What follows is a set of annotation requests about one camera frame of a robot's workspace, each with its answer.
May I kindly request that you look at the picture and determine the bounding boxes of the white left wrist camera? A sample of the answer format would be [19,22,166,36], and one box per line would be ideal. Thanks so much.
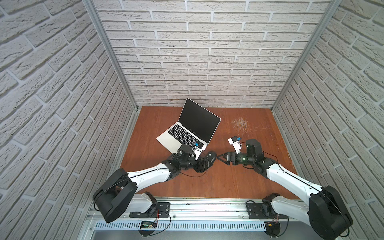
[192,142,207,160]

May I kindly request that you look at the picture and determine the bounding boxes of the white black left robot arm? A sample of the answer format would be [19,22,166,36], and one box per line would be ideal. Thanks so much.
[93,145,217,223]

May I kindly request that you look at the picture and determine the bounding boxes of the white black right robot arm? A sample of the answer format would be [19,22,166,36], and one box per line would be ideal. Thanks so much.
[217,137,353,240]

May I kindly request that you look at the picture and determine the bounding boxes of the aluminium left corner post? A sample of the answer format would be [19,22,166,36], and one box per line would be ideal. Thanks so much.
[83,0,139,112]

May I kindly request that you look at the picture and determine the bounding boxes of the black right controller board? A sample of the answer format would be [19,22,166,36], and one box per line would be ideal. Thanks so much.
[265,222,281,238]

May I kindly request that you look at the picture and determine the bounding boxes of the green left controller board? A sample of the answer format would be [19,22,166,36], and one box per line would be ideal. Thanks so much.
[140,221,158,230]

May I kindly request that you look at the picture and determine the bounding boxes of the black wireless mouse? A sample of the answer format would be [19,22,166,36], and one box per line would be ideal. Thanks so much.
[205,151,217,165]

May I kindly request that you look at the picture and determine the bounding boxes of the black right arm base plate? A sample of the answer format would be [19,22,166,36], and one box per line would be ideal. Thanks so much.
[246,201,289,221]

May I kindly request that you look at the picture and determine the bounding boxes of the aluminium right corner post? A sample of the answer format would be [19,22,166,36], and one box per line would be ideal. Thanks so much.
[271,0,342,112]

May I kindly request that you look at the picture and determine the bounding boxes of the white perforated vent strip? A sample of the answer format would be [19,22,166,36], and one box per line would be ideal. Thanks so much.
[94,220,266,232]

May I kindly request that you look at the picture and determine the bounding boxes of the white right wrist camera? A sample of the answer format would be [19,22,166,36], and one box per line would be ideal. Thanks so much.
[228,136,242,154]

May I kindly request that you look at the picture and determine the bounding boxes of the aluminium corner post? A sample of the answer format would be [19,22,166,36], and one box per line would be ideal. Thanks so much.
[83,0,139,112]
[271,0,342,112]

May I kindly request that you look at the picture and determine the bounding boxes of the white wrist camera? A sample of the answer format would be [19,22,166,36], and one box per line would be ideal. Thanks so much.
[192,142,207,160]
[228,136,242,154]

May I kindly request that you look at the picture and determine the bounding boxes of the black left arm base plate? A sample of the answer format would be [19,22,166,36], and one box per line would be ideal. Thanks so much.
[129,202,171,219]

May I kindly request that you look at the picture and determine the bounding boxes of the silver laptop black screen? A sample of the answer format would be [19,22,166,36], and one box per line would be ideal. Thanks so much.
[157,99,221,153]

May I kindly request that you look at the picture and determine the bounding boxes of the aluminium left floor rail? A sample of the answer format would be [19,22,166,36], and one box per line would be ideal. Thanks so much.
[72,107,141,240]

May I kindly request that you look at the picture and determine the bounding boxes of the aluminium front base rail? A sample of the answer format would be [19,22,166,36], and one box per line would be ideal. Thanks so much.
[86,197,334,223]

